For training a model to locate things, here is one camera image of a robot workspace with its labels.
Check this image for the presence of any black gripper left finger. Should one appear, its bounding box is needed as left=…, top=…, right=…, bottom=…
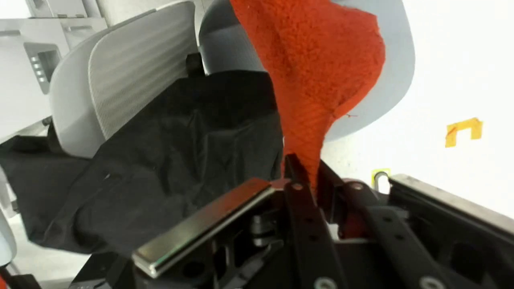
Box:
left=285, top=154, right=347, bottom=289

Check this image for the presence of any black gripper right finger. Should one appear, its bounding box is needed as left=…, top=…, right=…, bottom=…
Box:
left=343, top=180, right=466, bottom=289

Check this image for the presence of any black bag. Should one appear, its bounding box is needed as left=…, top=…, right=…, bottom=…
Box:
left=0, top=73, right=283, bottom=256

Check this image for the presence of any orange towel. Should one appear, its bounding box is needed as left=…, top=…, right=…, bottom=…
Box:
left=230, top=0, right=386, bottom=188

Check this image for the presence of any grey mesh office chair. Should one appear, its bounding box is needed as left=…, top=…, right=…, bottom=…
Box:
left=0, top=0, right=418, bottom=270

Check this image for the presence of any yellow tape mark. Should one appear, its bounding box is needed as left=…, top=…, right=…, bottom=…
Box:
left=445, top=117, right=484, bottom=148

